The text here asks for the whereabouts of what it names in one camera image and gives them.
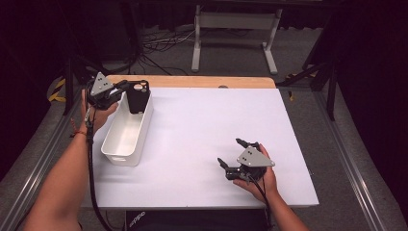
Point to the yellow black floor tape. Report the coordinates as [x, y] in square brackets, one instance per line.
[59, 97]

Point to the white plastic storage bin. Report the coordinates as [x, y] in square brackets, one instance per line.
[125, 138]

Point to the person's black clothing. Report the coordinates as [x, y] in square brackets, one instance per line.
[198, 220]

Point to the white metal stand frame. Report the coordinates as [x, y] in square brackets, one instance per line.
[237, 20]

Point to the person's right hand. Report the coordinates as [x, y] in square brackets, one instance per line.
[266, 186]

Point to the wooden table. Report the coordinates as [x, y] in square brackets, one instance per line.
[192, 81]

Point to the aluminium floor rail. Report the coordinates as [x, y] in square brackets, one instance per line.
[29, 186]
[352, 170]

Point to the white table board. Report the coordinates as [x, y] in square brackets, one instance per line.
[192, 144]

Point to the black tripod stand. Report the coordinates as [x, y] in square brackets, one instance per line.
[68, 86]
[331, 93]

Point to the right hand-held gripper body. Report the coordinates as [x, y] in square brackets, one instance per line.
[255, 159]

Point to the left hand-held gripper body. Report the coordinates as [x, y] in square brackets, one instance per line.
[101, 86]

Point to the person's left hand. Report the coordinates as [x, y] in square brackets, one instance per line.
[97, 117]

